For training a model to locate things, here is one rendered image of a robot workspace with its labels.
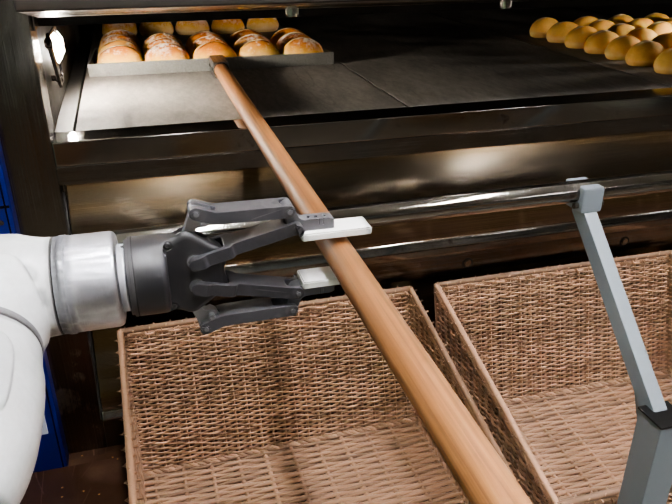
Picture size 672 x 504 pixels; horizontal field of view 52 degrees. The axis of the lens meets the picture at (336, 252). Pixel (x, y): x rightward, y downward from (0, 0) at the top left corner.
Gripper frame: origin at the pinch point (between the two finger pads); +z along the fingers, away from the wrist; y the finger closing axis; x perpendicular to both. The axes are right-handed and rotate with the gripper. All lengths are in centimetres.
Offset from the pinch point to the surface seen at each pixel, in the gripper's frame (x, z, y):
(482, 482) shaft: 33.5, -0.7, -1.0
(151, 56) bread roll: -103, -14, -3
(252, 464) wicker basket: -38, -5, 60
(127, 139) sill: -51, -20, 1
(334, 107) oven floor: -60, 17, 1
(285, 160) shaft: -24.5, 0.1, -1.8
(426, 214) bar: -13.8, 15.6, 3.2
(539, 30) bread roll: -121, 94, -2
